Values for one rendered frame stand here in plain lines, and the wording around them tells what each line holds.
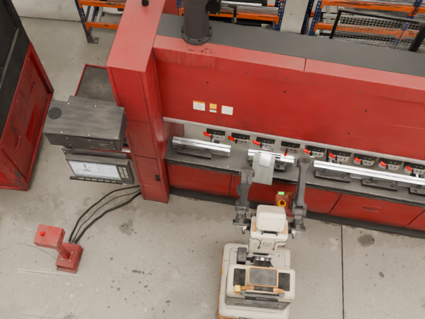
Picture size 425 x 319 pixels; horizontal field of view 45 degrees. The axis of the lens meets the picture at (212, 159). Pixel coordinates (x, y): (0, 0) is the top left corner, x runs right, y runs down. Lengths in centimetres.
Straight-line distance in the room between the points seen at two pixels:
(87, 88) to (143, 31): 153
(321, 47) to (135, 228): 274
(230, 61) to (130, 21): 70
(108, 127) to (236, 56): 95
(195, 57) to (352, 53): 98
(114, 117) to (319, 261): 264
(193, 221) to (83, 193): 117
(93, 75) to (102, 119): 144
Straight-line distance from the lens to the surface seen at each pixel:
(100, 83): 479
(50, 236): 446
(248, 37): 334
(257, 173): 428
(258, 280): 411
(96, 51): 626
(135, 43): 332
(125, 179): 392
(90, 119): 347
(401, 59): 346
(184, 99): 376
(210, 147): 440
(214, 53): 325
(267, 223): 377
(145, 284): 503
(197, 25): 317
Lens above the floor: 490
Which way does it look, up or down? 65 degrees down
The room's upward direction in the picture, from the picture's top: 3 degrees clockwise
